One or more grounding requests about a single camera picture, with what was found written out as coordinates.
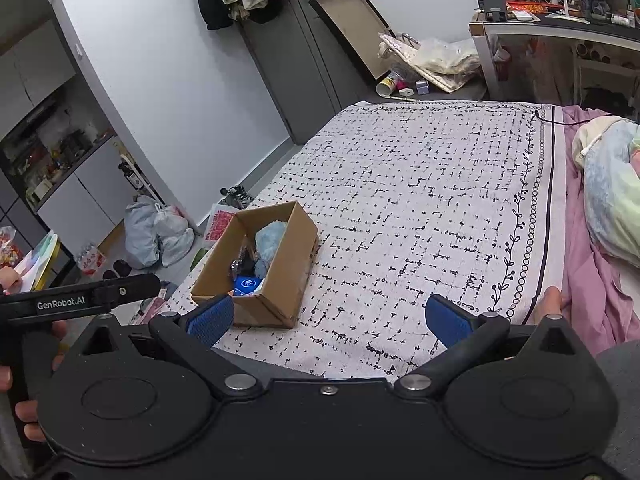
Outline pack of water bottles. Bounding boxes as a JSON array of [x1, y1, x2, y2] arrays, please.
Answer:
[[74, 241, 107, 277]]

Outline dark spray bottle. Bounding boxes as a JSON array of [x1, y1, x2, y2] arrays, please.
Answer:
[[119, 161, 145, 192]]

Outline pink bed sheet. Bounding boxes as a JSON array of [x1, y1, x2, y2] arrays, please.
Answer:
[[561, 105, 640, 357]]

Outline white desk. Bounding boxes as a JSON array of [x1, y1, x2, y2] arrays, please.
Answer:
[[469, 7, 640, 107]]

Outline white black-patterned bedspread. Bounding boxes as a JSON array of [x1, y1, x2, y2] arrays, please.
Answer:
[[164, 100, 567, 382]]

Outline grey plastic bag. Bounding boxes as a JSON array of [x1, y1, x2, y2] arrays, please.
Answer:
[[123, 195, 162, 269]]

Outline grey door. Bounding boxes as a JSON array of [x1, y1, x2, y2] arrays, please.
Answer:
[[239, 0, 362, 147]]

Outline pair of grey sneakers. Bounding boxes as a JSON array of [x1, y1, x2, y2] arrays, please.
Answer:
[[220, 185, 252, 209]]

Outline large dark picture frame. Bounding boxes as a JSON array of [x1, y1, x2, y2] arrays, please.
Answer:
[[309, 0, 397, 84]]

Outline black cable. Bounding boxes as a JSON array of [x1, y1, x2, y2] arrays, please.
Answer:
[[531, 107, 577, 127]]

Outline red and white plastic bag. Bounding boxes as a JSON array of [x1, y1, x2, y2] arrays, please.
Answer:
[[201, 202, 237, 249]]

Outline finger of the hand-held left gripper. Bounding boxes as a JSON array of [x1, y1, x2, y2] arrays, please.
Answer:
[[97, 273, 164, 312]]

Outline pale blue fluffy plush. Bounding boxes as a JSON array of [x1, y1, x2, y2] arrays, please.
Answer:
[[255, 221, 288, 262]]

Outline grey desktop device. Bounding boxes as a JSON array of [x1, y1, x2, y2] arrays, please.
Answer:
[[481, 0, 510, 22]]

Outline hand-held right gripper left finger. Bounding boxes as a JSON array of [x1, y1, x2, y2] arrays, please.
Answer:
[[74, 294, 264, 402]]

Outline white cabinet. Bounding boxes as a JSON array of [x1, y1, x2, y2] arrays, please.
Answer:
[[0, 0, 132, 273]]

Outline colourful paper bag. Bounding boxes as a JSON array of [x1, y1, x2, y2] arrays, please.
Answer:
[[14, 230, 62, 292]]

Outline cream tote bag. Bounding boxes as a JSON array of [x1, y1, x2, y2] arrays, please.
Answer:
[[378, 32, 482, 94]]

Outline person's left hand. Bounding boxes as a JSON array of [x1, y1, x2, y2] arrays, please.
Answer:
[[0, 266, 69, 443]]

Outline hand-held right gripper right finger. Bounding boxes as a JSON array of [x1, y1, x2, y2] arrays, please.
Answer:
[[394, 294, 594, 402]]

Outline blue tissue packet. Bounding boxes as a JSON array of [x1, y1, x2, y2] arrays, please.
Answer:
[[233, 275, 265, 297]]

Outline brown cardboard box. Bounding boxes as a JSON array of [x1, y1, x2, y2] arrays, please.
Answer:
[[191, 201, 320, 330]]

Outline pastel quilt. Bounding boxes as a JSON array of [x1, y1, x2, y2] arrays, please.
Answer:
[[571, 116, 640, 267]]

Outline white cardboard tube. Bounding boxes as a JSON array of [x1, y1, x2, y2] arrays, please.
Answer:
[[375, 71, 404, 99]]

